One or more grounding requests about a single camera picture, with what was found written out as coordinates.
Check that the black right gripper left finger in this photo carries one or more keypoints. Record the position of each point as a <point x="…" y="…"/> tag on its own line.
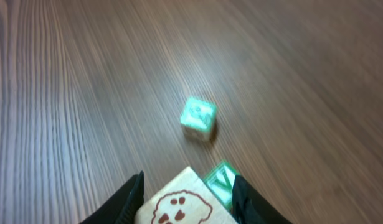
<point x="122" y="206"/>

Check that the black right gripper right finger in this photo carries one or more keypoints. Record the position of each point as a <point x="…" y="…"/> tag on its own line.
<point x="250" y="207"/>

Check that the yellow picture block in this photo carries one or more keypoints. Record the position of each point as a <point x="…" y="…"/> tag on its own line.
<point x="184" y="200"/>

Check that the green J letter block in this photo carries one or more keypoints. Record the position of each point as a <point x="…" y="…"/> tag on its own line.
<point x="198" y="118"/>

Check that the green V letter block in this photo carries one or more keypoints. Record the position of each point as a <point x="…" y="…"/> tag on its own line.
<point x="220" y="180"/>

